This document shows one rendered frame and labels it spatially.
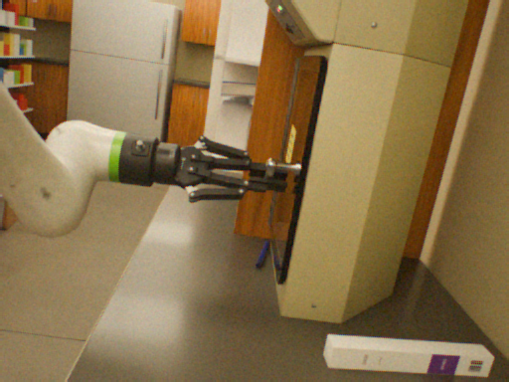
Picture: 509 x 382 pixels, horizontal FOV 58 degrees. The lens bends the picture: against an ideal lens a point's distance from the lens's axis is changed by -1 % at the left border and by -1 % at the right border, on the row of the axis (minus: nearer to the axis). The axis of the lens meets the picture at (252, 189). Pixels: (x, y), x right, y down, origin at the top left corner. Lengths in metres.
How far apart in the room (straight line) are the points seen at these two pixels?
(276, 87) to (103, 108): 4.86
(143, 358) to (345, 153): 0.44
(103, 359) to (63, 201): 0.24
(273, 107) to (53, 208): 0.58
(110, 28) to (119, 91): 0.71
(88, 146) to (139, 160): 0.09
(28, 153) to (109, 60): 5.12
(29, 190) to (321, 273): 0.48
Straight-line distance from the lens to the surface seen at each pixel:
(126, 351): 0.73
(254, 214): 1.17
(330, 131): 0.75
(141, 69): 5.73
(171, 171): 0.82
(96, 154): 0.83
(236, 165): 0.85
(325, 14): 0.74
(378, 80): 0.76
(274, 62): 1.10
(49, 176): 0.74
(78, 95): 5.95
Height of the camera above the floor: 1.37
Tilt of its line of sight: 16 degrees down
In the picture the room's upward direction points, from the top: 9 degrees clockwise
